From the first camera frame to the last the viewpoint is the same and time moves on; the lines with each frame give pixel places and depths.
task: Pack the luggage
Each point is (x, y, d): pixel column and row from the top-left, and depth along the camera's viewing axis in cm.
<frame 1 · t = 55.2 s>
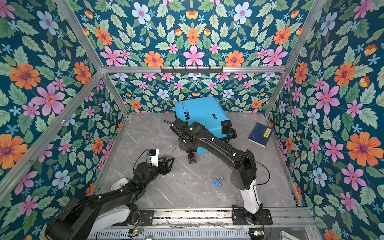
left hand: (171, 155, 82), fingers open
right hand: (185, 144, 81), fingers open
blue open suitcase: (206, 110, 95), point 22 cm above the table
dark blue book: (260, 134, 109), on the table
blue binder clip: (216, 182, 85), point 2 cm above the table

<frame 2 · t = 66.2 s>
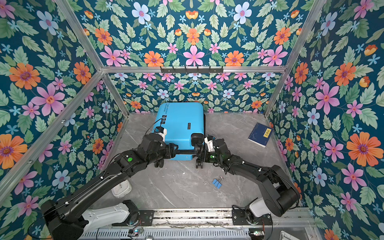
left hand: (176, 144, 71), fingers open
right hand: (196, 154, 84), fingers closed
blue open suitcase: (185, 125, 86), point 22 cm above the table
the other named things where they were.

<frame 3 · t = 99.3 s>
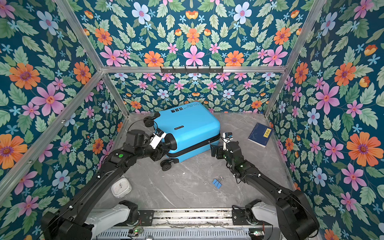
left hand: (166, 143, 74), fingers open
right hand: (217, 144, 84), fingers open
blue open suitcase: (194, 126, 84), point 24 cm above the table
the other named things where they were.

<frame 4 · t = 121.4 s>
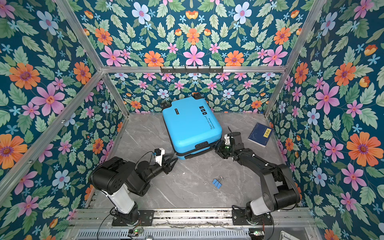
left hand: (175, 155, 84), fingers open
right hand: (211, 146, 88), fingers open
blue open suitcase: (192, 125, 88), point 21 cm above the table
the other named things where they were.

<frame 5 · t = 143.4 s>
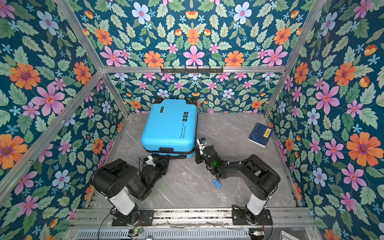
left hand: (171, 152, 86), fingers closed
right hand: (195, 148, 90), fingers closed
blue open suitcase: (170, 127, 88), point 21 cm above the table
the other named things where they were.

